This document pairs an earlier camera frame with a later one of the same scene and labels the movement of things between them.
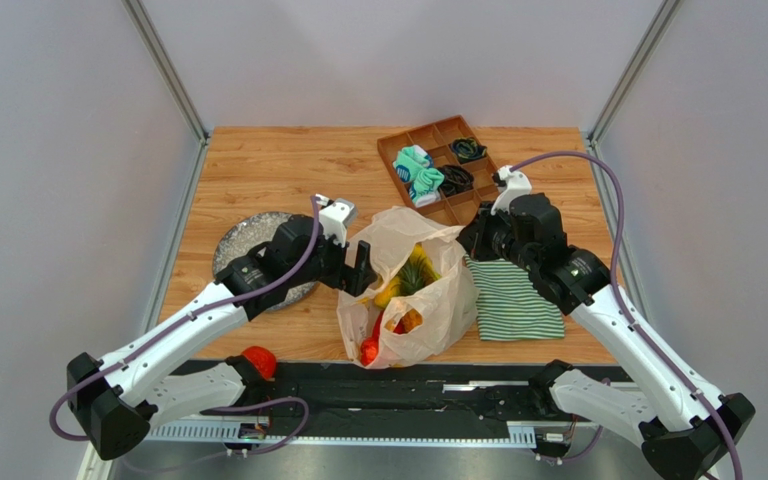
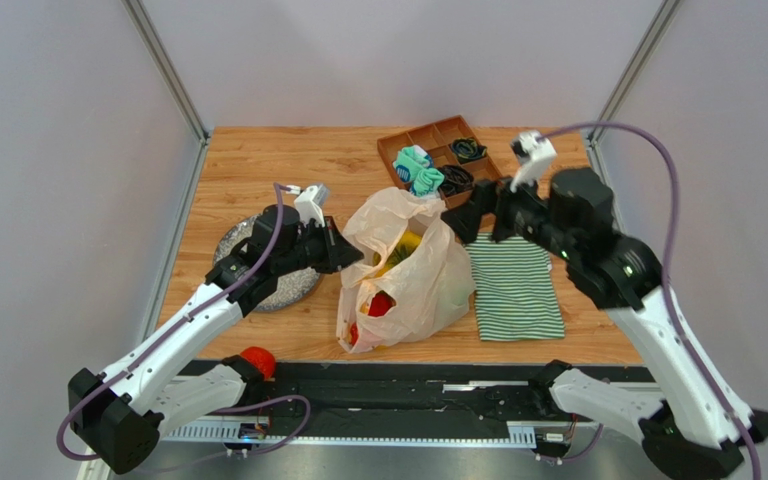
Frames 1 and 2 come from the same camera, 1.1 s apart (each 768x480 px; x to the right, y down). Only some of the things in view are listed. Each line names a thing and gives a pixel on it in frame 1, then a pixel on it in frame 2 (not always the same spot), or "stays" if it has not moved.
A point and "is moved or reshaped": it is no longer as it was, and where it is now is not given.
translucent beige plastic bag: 424,295 is moved or reshaped
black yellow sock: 467,149 stays
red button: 264,360 stays
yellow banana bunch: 419,254 -> 405,245
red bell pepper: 400,327 -> 380,304
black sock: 456,179 stays
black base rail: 384,405 stays
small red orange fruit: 369,347 -> 354,333
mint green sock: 413,167 stays
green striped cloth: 510,305 stays
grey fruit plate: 245,234 stays
